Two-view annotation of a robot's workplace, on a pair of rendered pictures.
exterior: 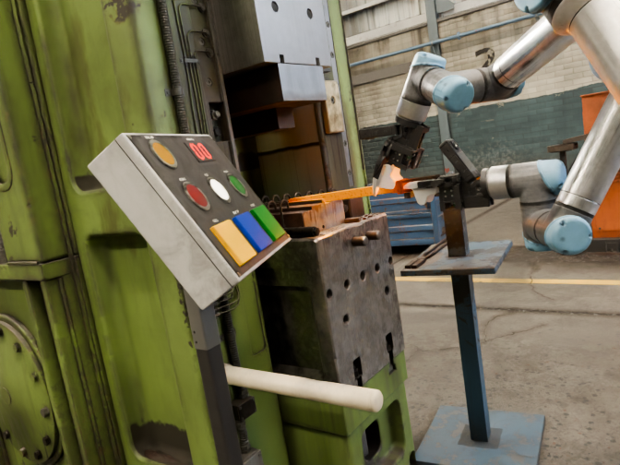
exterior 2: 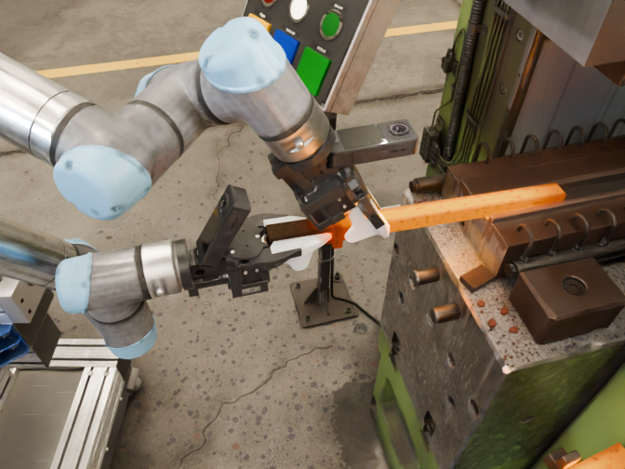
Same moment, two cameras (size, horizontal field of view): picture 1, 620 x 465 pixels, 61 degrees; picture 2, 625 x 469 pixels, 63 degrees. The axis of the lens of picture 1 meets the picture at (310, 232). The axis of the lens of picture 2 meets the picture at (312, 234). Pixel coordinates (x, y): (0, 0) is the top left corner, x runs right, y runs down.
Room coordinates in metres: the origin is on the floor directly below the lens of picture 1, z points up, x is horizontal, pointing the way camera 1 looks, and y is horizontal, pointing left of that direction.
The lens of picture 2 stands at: (1.61, -0.67, 1.54)
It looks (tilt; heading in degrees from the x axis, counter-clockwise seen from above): 47 degrees down; 128
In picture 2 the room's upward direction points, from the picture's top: straight up
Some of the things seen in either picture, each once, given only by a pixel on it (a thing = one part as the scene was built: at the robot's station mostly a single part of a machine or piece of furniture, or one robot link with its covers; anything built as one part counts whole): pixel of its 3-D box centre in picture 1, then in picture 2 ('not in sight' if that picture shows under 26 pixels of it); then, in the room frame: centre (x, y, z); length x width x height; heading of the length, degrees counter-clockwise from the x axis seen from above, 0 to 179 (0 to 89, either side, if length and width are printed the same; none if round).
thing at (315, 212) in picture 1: (268, 218); (585, 194); (1.58, 0.12, 0.96); 0.42 x 0.20 x 0.09; 52
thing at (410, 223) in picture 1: (393, 215); not in sight; (5.52, -0.91, 0.36); 1.20 x 0.80 x 0.72; 58
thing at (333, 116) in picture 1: (331, 106); not in sight; (1.78, -0.14, 1.27); 0.09 x 0.02 x 0.17; 142
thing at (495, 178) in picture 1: (500, 182); (165, 269); (1.18, -0.44, 1.00); 0.08 x 0.05 x 0.08; 143
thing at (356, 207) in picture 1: (341, 208); (565, 300); (1.63, -0.11, 0.95); 0.12 x 0.08 x 0.06; 52
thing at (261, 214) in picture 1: (266, 223); (312, 72); (1.02, 0.08, 1.01); 0.07 x 0.05 x 0.07; 168
